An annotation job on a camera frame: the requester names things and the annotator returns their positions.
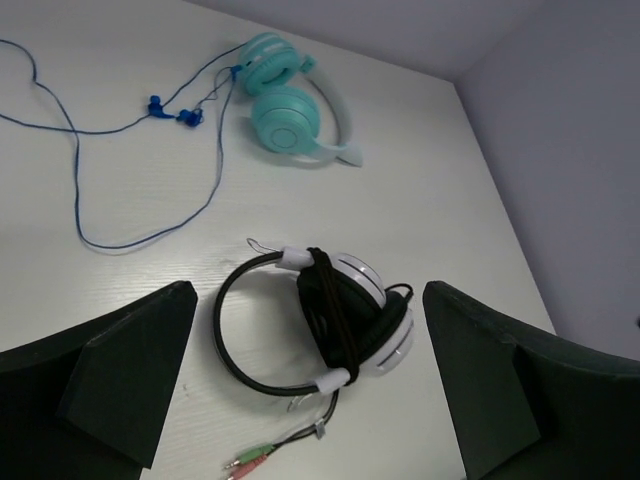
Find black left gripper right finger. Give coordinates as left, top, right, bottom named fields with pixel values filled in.
left=422, top=281, right=639, bottom=479

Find black headphone cable with plugs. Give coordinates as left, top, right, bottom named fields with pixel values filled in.
left=223, top=246, right=416, bottom=474

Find white black headphones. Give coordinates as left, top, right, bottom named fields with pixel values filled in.
left=212, top=238, right=415, bottom=398

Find teal headphones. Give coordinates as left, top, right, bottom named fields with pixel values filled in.
left=238, top=32, right=364, bottom=167

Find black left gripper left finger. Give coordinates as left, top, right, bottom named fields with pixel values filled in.
left=1, top=281, right=198, bottom=479

